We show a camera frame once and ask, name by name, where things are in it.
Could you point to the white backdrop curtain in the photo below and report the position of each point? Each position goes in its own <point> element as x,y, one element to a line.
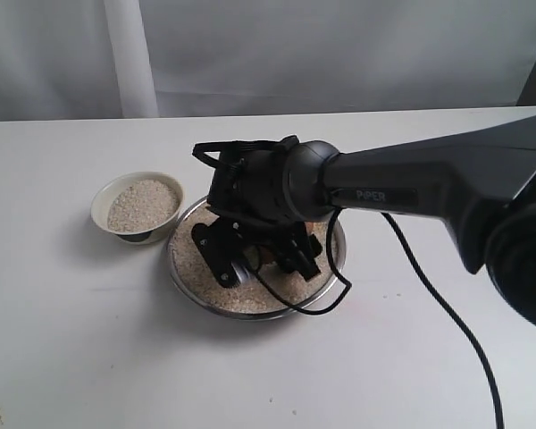
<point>145,59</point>

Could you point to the small cream ceramic bowl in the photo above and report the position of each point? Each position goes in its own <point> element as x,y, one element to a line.
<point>103,199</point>

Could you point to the rice in small bowl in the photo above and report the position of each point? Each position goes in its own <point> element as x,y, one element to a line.
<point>142,206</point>

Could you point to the large steel plate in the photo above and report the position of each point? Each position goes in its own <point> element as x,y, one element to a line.
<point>250,313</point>

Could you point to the brown wooden cup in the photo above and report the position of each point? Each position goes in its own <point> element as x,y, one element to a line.
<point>264,245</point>

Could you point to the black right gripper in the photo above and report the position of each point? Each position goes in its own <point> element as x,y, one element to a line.
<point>251,184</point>

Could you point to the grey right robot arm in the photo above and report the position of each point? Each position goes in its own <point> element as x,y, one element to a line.
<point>480,184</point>

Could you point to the rice in steel plate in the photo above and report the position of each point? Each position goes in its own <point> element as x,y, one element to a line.
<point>192,263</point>

